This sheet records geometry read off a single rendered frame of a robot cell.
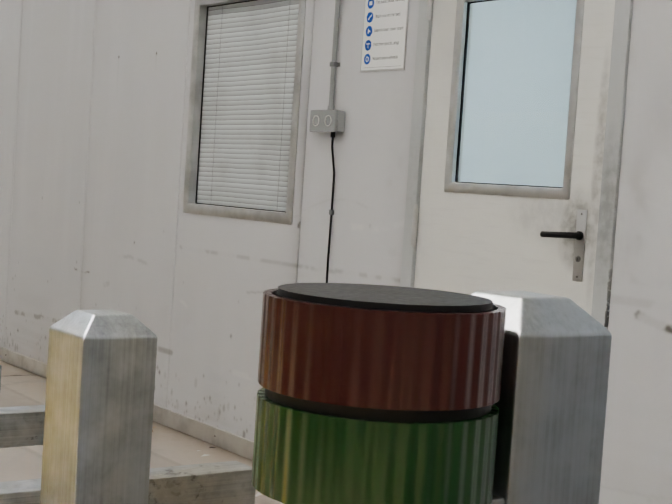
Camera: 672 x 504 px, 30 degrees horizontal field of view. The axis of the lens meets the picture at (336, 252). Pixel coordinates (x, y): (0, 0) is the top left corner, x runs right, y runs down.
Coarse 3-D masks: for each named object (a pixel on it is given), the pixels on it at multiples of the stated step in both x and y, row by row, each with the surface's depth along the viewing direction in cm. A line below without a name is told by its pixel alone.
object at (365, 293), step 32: (288, 288) 31; (320, 288) 31; (352, 288) 32; (384, 288) 33; (416, 288) 33; (352, 416) 28; (384, 416) 28; (416, 416) 28; (448, 416) 29; (480, 416) 30
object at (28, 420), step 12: (0, 408) 109; (12, 408) 110; (24, 408) 110; (36, 408) 110; (0, 420) 107; (12, 420) 108; (24, 420) 108; (36, 420) 109; (0, 432) 107; (12, 432) 108; (24, 432) 108; (36, 432) 109; (0, 444) 107; (12, 444) 108; (24, 444) 108; (36, 444) 109
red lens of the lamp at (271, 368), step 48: (288, 336) 29; (336, 336) 28; (384, 336) 28; (432, 336) 28; (480, 336) 29; (288, 384) 29; (336, 384) 28; (384, 384) 28; (432, 384) 28; (480, 384) 29
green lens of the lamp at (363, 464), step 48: (288, 432) 29; (336, 432) 28; (384, 432) 28; (432, 432) 28; (480, 432) 29; (288, 480) 29; (336, 480) 28; (384, 480) 28; (432, 480) 28; (480, 480) 30
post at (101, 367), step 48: (96, 336) 52; (144, 336) 53; (48, 384) 54; (96, 384) 52; (144, 384) 54; (48, 432) 54; (96, 432) 52; (144, 432) 54; (48, 480) 54; (96, 480) 53; (144, 480) 54
